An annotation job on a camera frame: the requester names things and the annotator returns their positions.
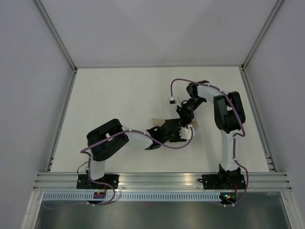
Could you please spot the aluminium mounting rail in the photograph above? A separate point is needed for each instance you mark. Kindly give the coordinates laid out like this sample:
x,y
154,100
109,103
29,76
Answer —
x,y
177,182

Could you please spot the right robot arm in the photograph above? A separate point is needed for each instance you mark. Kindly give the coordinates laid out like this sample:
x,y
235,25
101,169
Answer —
x,y
229,118

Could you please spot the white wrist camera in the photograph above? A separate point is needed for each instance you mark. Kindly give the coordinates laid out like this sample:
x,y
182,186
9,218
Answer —
x,y
187,133
175,100

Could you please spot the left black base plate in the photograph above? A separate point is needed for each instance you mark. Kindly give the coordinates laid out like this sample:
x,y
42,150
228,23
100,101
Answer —
x,y
106,182

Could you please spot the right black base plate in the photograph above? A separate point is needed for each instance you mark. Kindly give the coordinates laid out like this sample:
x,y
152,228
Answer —
x,y
218,182

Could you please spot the right aluminium frame post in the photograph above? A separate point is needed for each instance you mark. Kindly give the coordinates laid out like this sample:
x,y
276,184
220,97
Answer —
x,y
268,22

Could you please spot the left aluminium frame post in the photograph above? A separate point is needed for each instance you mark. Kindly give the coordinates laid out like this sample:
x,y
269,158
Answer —
x,y
50,25

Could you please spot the beige cloth napkin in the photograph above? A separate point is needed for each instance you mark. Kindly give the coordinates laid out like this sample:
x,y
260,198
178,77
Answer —
x,y
160,122

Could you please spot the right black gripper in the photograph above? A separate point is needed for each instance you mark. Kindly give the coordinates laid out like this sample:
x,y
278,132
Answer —
x,y
185,116

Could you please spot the white slotted cable duct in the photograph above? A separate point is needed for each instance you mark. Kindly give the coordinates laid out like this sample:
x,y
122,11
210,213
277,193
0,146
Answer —
x,y
134,196

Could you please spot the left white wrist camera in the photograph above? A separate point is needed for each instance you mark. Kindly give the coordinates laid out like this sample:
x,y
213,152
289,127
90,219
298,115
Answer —
x,y
187,133

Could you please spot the aluminium frame post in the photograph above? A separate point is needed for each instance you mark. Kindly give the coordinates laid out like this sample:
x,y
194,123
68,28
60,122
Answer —
x,y
50,25
268,22

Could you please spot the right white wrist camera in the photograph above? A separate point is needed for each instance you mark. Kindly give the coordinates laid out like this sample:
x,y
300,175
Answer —
x,y
175,100

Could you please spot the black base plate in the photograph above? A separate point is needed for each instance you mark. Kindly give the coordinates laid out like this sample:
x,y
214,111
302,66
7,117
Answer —
x,y
106,182
218,182

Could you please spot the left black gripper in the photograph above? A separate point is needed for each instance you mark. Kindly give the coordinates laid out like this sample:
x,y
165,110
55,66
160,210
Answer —
x,y
177,138

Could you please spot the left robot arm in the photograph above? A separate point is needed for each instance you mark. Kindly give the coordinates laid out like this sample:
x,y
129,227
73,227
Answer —
x,y
107,139

